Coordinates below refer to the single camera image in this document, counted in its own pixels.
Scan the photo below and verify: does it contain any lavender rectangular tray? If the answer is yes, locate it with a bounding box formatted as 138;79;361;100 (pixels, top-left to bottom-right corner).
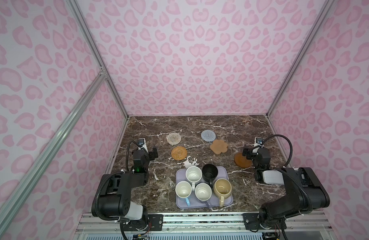
175;166;233;210

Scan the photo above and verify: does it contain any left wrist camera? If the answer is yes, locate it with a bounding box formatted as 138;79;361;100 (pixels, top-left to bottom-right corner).
137;138;148;153

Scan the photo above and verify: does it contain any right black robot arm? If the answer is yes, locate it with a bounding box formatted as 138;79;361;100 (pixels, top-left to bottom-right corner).
242;146;330;232

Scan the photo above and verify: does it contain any blue grey woven coaster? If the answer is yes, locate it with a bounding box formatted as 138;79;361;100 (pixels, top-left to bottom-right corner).
201;130;216;142

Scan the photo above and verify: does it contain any black mug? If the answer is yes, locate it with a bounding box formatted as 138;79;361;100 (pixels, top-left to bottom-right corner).
202;164;219;187

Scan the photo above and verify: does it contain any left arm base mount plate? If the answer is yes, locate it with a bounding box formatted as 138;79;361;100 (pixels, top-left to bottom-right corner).
120;214;163;232

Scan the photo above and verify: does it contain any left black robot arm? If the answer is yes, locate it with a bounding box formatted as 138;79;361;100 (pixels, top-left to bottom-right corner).
91;147;158;230

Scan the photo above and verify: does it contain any orange rattan round coaster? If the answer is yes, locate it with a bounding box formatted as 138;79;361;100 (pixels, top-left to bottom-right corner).
171;146;188;161

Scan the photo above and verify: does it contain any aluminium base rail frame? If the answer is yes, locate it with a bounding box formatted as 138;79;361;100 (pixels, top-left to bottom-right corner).
73;211;336;240

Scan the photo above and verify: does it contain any white mug blue handle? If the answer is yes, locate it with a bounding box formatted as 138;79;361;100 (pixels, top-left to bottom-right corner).
175;181;192;207

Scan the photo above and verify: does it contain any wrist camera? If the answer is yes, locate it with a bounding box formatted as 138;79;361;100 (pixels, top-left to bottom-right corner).
137;138;148;153
254;137;264;147

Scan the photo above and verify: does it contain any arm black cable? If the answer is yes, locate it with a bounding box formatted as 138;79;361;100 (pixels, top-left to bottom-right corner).
93;140;143;221
261;134;314;211

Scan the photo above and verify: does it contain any brown round wooden coaster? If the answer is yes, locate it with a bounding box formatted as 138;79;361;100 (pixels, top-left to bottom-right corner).
234;153;253;169

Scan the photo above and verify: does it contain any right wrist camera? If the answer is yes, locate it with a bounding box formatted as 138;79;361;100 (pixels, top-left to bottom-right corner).
254;137;264;147

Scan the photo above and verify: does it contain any white mug grey handle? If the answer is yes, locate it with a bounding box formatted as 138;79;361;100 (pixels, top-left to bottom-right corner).
195;183;213;210

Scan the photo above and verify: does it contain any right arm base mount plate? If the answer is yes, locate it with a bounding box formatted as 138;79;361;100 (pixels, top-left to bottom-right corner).
242;213;283;232

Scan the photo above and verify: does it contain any cork flower shaped coaster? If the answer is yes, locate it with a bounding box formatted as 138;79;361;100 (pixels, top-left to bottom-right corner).
210;140;228;155

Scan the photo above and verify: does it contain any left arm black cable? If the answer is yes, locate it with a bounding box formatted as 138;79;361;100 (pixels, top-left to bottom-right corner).
93;140;143;221

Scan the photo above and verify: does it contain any white woven round coaster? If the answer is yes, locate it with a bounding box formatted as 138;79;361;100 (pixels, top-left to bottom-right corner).
166;133;181;146

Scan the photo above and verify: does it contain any beige yellow mug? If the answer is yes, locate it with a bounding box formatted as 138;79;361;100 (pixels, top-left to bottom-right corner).
213;178;232;207

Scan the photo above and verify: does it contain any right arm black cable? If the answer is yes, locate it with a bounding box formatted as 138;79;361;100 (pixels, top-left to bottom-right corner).
261;134;314;211

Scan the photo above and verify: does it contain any white speckled mug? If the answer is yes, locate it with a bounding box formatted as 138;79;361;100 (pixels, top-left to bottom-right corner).
186;166;203;191

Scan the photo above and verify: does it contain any left diagonal aluminium strut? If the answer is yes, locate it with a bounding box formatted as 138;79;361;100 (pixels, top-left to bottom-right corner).
0;72;107;239

